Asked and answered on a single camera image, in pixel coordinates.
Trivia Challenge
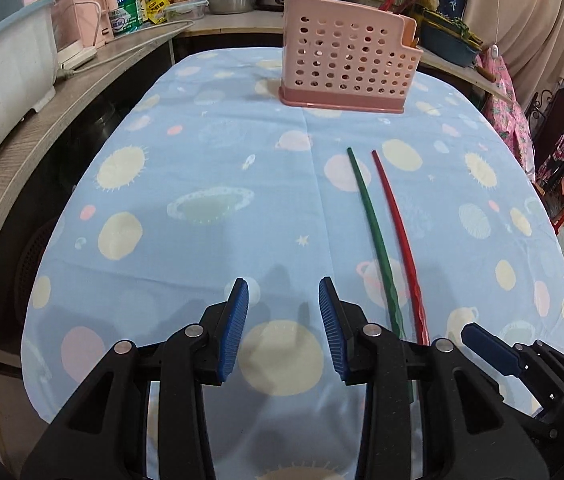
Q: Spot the green labelled can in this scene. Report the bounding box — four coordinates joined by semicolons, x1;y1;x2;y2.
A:
112;0;145;36

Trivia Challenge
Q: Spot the green chopstick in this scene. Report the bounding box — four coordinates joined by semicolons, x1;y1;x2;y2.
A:
347;146;405;338

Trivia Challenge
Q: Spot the pink electric kettle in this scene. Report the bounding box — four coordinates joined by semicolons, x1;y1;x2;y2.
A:
54;0;117;46

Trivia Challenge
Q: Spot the beige curtain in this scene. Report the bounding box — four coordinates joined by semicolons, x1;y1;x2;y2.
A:
462;0;564;111

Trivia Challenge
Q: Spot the white cord with switch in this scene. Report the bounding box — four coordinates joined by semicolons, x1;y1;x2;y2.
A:
489;0;504;58

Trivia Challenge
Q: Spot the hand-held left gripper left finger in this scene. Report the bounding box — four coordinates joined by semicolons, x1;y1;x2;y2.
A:
20;277;250;480

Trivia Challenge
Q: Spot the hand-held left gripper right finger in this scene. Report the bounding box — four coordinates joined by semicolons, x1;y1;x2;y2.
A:
318;276;550;480

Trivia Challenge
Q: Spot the pink perforated utensil holder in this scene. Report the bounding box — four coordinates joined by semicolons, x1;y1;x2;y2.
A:
278;0;425;113

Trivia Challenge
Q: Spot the blue bowl with items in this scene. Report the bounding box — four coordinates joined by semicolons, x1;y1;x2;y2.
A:
414;2;485;67

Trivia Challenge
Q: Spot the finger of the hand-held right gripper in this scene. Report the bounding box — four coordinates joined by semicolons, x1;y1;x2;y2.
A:
462;324;564;403

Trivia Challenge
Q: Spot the clear food container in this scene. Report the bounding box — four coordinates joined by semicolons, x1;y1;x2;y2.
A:
162;0;210;23

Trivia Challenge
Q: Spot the pink pineapple print cloth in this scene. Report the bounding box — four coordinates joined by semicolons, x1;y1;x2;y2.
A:
474;45;538;171

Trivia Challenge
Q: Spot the blue planet print tablecloth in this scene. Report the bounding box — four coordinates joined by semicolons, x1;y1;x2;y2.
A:
20;47;564;480

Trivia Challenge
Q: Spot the dark wooden chair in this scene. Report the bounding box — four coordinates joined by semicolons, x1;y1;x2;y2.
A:
524;87;564;171

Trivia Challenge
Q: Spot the grey plastic tub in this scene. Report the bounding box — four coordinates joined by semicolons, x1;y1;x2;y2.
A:
0;0;61;201

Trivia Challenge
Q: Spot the white kitchen appliance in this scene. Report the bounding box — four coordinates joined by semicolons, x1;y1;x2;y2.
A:
49;0;92;58

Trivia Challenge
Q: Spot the wooden knife handle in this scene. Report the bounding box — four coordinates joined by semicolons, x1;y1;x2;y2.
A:
472;62;498;83

